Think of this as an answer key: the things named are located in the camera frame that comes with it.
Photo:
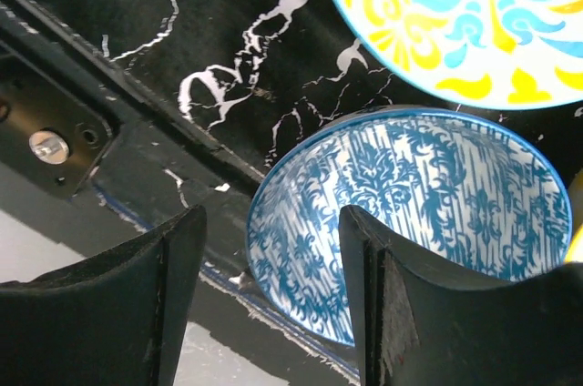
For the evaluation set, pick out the blue white pattern bowl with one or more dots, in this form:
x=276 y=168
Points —
x=463 y=187

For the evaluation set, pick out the orange blue floral bowl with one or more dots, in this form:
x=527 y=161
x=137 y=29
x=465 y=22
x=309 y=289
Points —
x=496 y=54

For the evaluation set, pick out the yellow sun pattern bowl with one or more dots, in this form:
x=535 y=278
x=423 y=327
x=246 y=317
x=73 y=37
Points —
x=575 y=192

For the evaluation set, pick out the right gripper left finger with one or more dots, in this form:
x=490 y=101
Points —
x=117 y=318

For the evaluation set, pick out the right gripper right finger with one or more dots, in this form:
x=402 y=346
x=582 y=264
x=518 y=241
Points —
x=420 y=319

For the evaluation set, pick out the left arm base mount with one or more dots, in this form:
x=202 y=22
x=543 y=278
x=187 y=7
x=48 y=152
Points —
x=49 y=135

